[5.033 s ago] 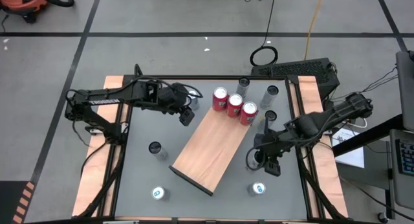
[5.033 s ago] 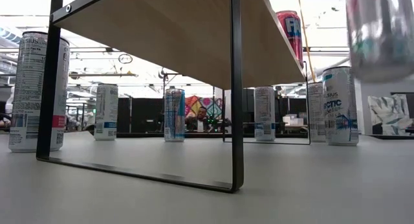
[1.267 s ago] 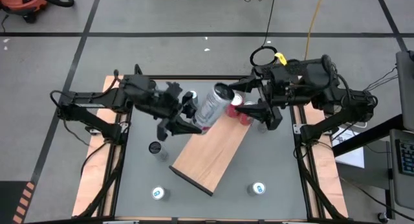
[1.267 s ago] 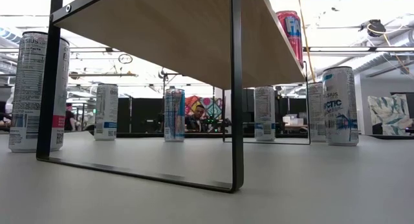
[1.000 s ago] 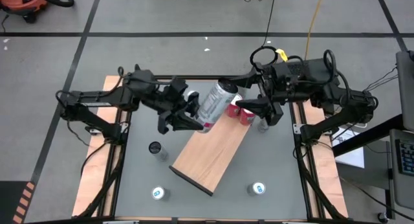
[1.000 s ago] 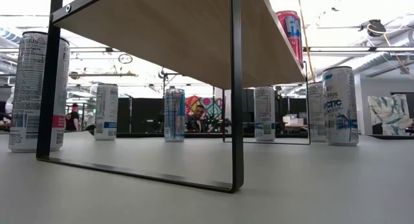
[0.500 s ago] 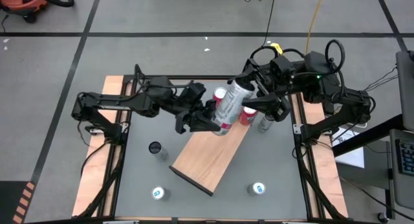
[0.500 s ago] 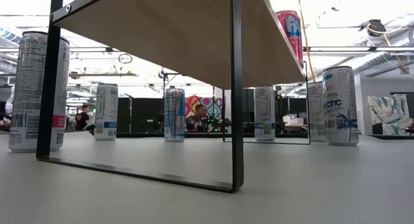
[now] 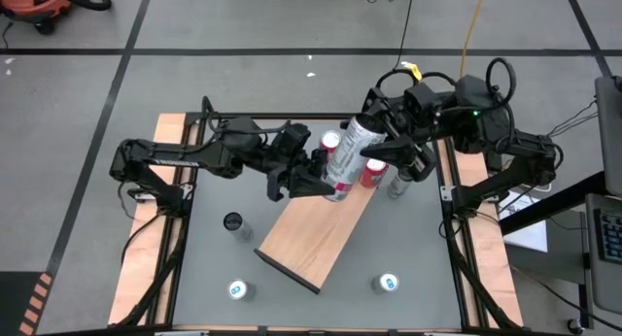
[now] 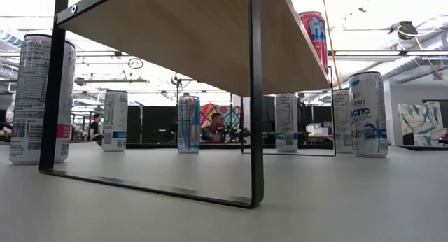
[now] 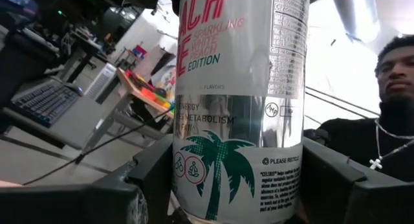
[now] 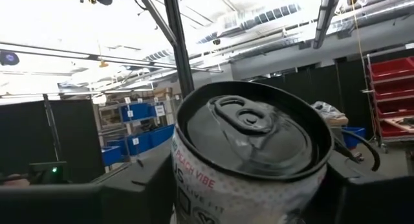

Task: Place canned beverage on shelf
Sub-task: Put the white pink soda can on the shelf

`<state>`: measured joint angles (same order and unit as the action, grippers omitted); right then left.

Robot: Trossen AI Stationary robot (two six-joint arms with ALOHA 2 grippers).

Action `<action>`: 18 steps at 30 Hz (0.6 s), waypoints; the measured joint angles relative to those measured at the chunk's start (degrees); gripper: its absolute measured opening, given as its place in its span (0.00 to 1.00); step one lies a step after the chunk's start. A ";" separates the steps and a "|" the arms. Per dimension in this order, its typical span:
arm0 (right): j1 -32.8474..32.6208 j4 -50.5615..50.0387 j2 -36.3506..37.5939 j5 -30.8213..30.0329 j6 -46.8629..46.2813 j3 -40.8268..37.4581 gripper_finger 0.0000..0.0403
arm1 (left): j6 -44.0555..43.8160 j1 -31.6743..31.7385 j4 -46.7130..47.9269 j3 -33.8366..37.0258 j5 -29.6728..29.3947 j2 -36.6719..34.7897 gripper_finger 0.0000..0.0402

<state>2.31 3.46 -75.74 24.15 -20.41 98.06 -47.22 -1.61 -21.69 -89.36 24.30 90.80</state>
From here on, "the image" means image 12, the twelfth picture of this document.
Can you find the person's hand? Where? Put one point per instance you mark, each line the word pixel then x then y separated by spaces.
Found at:
pixel 13 182

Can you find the black partition panel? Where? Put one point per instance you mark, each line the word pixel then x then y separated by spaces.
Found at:
pixel 74 136
pixel 291 94

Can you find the white Celsius Peach Vibe can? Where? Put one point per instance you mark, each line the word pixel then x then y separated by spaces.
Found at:
pixel 242 191

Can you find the grey crumpled cloth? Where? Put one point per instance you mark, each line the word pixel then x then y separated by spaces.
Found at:
pixel 326 109

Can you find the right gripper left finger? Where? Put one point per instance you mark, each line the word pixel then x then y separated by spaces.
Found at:
pixel 81 204

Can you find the blue storage bin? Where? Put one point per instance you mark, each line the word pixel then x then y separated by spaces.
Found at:
pixel 139 111
pixel 161 135
pixel 137 143
pixel 354 136
pixel 111 155

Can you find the black aluminium table frame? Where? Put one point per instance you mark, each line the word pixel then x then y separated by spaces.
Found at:
pixel 178 55

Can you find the brown cardboard box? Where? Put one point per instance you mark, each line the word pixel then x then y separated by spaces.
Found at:
pixel 338 121

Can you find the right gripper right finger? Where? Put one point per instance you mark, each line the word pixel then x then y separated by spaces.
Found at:
pixel 372 201

